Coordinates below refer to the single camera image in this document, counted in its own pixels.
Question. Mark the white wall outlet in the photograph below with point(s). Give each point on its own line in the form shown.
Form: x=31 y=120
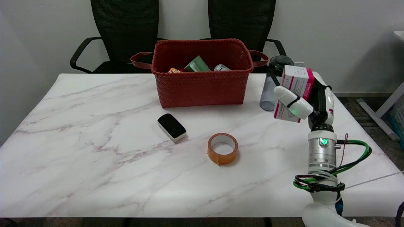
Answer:
x=300 y=63

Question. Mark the orange snack packet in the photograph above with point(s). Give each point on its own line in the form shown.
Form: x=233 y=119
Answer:
x=173 y=70

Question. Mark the silver tin can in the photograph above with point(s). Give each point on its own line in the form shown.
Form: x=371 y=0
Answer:
x=222 y=67

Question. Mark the grey translucent water bottle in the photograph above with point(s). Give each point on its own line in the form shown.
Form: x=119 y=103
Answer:
x=268 y=91

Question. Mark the black whiteboard eraser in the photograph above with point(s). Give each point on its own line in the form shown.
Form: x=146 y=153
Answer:
x=171 y=125

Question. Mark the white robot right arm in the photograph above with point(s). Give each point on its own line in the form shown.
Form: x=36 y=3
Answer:
x=322 y=154

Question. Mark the orange tape roll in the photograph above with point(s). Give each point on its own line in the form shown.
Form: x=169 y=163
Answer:
x=221 y=158

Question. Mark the black mesh office chair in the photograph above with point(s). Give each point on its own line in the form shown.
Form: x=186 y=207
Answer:
x=240 y=22
x=126 y=28

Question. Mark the blue storage crate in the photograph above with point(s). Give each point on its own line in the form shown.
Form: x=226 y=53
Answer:
x=398 y=118

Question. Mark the green carton box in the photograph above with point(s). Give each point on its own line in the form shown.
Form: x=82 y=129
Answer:
x=198 y=64

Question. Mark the red woven basket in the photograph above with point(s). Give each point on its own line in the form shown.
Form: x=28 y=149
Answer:
x=202 y=90

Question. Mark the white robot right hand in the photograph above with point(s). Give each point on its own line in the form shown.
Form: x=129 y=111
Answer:
x=323 y=104

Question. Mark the white paper box pink print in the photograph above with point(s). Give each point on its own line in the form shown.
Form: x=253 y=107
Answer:
x=298 y=80

